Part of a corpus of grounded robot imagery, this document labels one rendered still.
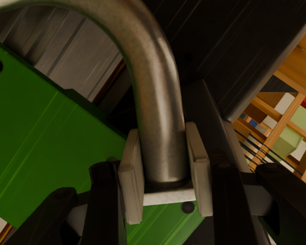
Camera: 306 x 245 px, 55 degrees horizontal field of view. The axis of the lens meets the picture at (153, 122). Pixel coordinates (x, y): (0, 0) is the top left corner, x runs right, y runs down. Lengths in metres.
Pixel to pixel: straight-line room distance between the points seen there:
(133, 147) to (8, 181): 0.13
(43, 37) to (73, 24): 0.34
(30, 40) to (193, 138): 0.15
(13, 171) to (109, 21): 0.14
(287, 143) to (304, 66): 2.49
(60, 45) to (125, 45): 0.43
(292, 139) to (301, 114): 0.41
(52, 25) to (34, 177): 0.12
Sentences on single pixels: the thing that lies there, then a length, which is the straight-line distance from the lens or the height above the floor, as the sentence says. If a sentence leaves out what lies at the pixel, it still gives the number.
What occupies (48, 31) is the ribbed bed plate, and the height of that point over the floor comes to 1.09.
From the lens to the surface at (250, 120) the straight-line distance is 8.64.
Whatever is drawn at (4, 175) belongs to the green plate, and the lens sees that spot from 0.26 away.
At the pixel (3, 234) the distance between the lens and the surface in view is 0.45.
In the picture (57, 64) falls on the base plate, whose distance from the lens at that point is 0.63.
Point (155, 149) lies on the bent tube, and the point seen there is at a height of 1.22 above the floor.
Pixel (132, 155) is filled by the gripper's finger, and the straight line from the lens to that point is 0.15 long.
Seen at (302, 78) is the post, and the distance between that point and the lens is 0.99.
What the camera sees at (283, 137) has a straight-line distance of 3.45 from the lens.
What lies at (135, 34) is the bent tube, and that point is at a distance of 0.18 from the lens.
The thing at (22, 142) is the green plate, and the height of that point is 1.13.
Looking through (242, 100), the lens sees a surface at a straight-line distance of 0.27.
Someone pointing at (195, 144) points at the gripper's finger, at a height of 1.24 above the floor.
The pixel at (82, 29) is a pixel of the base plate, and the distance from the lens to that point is 0.63.
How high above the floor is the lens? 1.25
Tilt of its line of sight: 13 degrees down
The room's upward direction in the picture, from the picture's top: 129 degrees clockwise
